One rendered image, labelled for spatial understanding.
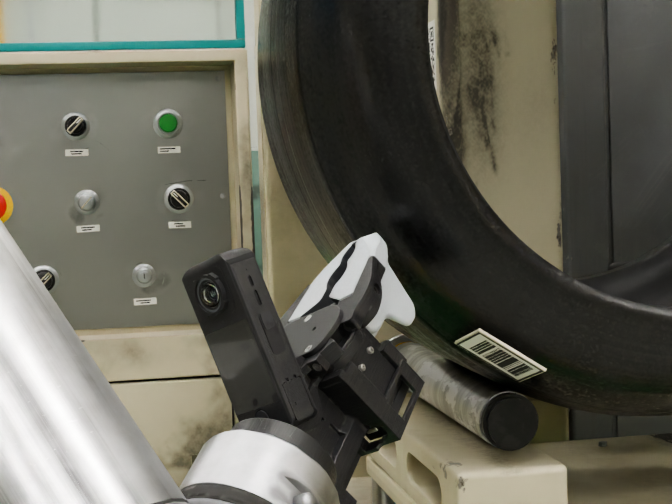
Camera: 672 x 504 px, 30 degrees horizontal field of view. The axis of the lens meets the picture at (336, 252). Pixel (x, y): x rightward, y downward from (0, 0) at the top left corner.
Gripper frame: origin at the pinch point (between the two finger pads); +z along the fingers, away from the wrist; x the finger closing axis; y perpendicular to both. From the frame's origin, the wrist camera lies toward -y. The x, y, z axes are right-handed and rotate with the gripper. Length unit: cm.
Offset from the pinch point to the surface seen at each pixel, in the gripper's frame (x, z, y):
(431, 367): -15.2, 12.7, 20.3
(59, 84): -68, 53, -15
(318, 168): -3.5, 5.7, -4.3
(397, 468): -21.6, 7.0, 25.6
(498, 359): 1.1, 1.3, 14.1
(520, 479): -2.2, -2.1, 22.8
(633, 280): -4.4, 31.0, 30.8
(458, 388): -8.0, 5.8, 18.5
